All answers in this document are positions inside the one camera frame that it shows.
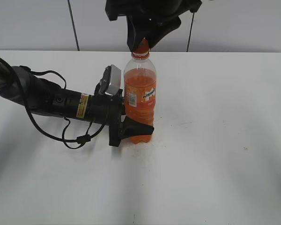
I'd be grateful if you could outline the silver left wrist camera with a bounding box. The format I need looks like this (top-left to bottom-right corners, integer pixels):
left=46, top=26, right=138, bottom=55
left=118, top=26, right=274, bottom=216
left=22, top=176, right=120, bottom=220
left=98, top=64, right=121, bottom=96

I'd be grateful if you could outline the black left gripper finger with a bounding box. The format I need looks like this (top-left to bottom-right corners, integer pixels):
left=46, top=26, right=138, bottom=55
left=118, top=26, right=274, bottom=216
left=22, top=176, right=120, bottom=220
left=121, top=116, right=154, bottom=140

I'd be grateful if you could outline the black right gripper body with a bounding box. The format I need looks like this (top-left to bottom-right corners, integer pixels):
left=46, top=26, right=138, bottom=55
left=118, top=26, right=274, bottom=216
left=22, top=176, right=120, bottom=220
left=105, top=0, right=202, bottom=25

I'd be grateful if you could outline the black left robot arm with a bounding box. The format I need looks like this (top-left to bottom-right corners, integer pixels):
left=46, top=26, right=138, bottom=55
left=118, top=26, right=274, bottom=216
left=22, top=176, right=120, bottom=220
left=0, top=58, right=154, bottom=147

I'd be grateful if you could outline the orange bottle cap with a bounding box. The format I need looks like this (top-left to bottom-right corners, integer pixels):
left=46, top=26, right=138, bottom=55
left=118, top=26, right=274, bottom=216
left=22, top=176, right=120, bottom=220
left=132, top=38, right=150, bottom=60

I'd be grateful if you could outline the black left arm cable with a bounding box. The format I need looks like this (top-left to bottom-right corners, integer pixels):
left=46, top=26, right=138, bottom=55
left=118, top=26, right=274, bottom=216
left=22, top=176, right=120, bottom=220
left=0, top=67, right=108, bottom=150

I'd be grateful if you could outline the orange Mirinda soda bottle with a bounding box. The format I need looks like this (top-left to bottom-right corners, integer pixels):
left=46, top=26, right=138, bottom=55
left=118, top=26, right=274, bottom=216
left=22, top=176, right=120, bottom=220
left=123, top=38, right=157, bottom=144

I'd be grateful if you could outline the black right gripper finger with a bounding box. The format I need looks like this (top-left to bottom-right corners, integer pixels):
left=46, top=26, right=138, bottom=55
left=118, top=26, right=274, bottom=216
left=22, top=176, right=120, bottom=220
left=145, top=16, right=181, bottom=49
left=126, top=15, right=148, bottom=52

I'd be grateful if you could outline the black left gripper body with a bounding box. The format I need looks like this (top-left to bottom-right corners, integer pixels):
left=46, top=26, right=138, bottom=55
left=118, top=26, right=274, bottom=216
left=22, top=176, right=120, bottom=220
left=88, top=88, right=124, bottom=147

